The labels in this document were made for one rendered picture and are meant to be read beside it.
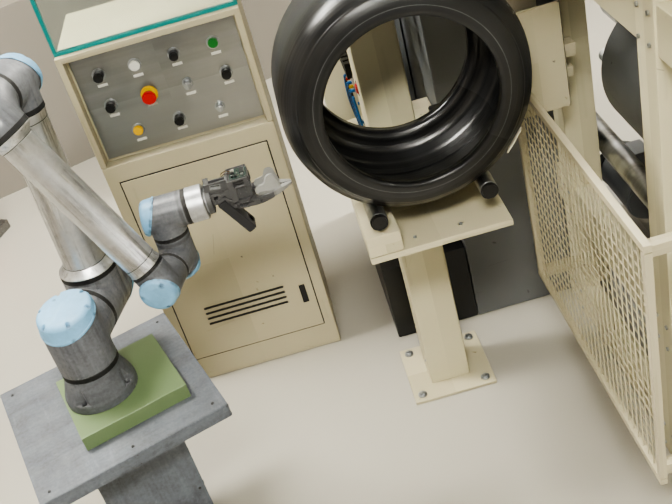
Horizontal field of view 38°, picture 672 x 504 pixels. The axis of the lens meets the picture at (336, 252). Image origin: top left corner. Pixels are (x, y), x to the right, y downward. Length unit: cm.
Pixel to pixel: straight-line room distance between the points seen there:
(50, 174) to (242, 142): 91
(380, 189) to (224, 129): 86
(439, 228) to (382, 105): 39
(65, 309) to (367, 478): 107
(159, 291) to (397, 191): 61
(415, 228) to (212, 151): 82
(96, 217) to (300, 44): 61
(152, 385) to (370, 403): 91
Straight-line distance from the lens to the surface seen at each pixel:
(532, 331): 336
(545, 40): 263
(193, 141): 305
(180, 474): 272
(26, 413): 276
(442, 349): 314
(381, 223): 238
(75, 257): 255
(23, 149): 227
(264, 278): 330
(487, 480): 292
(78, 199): 229
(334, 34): 215
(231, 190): 238
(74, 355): 248
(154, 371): 261
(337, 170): 228
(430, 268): 295
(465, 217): 251
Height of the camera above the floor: 219
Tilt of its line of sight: 34 degrees down
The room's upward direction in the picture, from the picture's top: 16 degrees counter-clockwise
